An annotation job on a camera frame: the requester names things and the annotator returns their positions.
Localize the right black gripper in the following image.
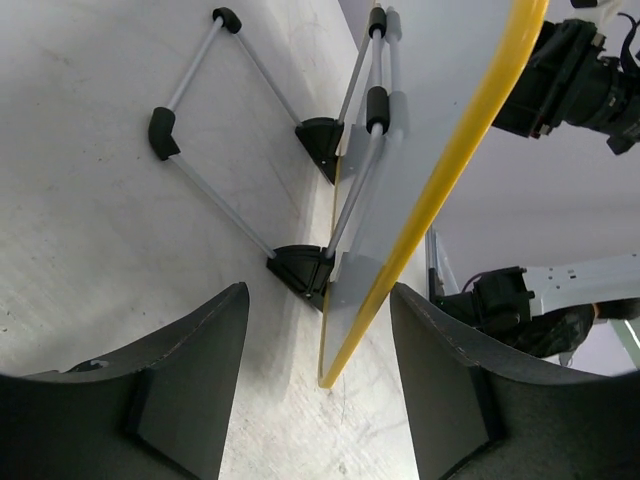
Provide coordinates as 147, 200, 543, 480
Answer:
492, 19, 604, 138

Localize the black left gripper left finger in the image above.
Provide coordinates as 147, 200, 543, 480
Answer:
1, 282, 249, 479

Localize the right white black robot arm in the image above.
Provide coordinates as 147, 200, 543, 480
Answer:
427, 18, 639, 357

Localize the yellow framed whiteboard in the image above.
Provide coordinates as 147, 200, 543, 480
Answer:
318, 1, 548, 389

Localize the silver wire whiteboard stand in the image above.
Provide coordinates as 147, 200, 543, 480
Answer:
147, 5, 391, 314

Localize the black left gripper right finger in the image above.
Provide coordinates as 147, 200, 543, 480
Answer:
390, 283, 639, 479

